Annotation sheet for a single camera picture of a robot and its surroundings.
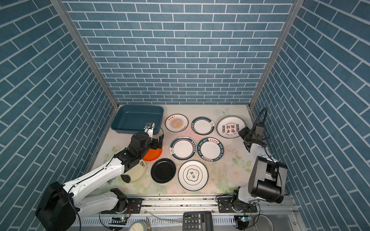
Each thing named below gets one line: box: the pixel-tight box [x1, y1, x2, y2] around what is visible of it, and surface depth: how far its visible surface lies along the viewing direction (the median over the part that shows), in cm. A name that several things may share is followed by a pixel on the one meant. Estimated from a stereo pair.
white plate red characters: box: [216, 115, 247, 139], surface depth 101 cm
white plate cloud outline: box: [177, 159, 209, 192], surface depth 85 cm
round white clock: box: [128, 220, 147, 231], surface depth 66 cm
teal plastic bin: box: [110, 104, 165, 135], surface depth 114 cm
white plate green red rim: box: [190, 116, 216, 136], surface depth 110 cm
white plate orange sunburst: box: [164, 113, 189, 133], surface depth 111 cm
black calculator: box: [182, 211, 214, 231], surface depth 69 cm
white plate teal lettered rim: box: [197, 137, 225, 163], surface depth 98 cm
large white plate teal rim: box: [169, 136, 198, 162], surface depth 96 cm
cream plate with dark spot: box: [123, 160, 147, 184], surface depth 84 cm
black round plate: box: [150, 157, 177, 184], surface depth 87 cm
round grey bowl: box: [254, 214, 275, 231], surface depth 70 cm
